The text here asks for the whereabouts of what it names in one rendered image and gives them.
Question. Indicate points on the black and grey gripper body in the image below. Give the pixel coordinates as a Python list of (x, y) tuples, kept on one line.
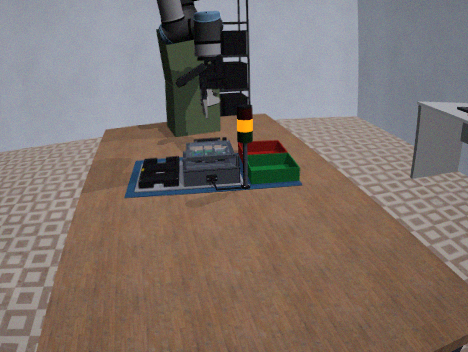
[(214, 76)]

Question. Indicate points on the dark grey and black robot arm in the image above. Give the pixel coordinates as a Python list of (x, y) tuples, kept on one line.
[(177, 27)]

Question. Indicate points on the red bin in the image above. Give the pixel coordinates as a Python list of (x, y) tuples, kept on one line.
[(262, 147)]

